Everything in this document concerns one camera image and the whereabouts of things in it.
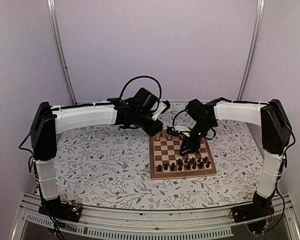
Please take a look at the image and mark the dark chess piece front corner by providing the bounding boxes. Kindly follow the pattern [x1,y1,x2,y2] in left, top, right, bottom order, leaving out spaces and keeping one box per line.
[157,164,162,172]

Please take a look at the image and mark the dark chess piece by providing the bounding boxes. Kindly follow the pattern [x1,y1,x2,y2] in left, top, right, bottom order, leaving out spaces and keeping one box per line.
[177,162,183,171]
[205,161,211,168]
[192,162,197,170]
[170,162,176,172]
[186,163,192,170]
[163,163,169,171]

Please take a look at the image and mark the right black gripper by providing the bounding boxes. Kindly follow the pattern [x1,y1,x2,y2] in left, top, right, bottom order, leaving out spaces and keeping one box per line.
[179,119,215,156]

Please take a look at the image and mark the wooden chess board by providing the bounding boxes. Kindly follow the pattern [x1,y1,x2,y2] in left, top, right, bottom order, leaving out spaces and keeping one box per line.
[149,129,217,180]

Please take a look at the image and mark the front aluminium rail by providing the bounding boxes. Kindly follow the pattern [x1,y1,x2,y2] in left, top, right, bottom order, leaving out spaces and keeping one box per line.
[12,193,300,240]

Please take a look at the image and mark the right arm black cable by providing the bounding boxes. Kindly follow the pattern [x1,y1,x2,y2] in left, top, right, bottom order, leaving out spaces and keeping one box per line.
[171,109,188,131]

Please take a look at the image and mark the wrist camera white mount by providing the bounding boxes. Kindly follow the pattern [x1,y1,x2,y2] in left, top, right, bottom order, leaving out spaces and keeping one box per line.
[165,125,191,137]
[150,100,171,121]

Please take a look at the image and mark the aluminium frame post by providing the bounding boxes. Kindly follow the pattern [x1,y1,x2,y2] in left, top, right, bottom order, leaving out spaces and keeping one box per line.
[236,0,265,101]
[46,0,78,105]

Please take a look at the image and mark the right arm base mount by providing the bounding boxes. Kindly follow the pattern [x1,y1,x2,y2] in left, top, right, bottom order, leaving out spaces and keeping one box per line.
[228,197,275,235]

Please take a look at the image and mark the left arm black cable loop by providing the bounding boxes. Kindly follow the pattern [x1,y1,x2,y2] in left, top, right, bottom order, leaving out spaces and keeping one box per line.
[119,75,163,103]

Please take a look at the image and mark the dark chess piece corner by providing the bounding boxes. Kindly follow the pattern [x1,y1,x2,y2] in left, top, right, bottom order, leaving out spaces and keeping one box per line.
[198,161,205,169]
[157,164,162,172]

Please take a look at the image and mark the left aluminium frame post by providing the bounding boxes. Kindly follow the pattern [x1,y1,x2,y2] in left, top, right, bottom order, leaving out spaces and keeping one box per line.
[46,0,78,105]

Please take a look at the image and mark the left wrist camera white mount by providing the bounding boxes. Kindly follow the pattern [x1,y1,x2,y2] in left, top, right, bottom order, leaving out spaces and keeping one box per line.
[150,100,171,121]

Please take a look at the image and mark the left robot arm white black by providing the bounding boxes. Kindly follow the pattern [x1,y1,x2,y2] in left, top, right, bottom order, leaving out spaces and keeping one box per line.
[27,87,170,217]

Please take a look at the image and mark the floral patterned table mat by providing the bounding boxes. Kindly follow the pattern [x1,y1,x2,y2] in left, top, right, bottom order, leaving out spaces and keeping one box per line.
[54,120,263,210]

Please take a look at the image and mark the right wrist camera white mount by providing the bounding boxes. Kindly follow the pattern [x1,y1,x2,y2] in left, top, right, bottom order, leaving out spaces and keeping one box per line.
[165,125,191,137]

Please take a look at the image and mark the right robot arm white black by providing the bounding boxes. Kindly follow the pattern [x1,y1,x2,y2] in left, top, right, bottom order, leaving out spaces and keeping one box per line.
[172,97,296,199]

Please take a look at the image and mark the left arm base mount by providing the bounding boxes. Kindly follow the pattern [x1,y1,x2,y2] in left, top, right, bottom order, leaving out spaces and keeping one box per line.
[38,196,83,223]

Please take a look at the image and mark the right aluminium frame post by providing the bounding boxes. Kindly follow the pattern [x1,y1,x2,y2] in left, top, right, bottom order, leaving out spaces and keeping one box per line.
[236,0,265,101]

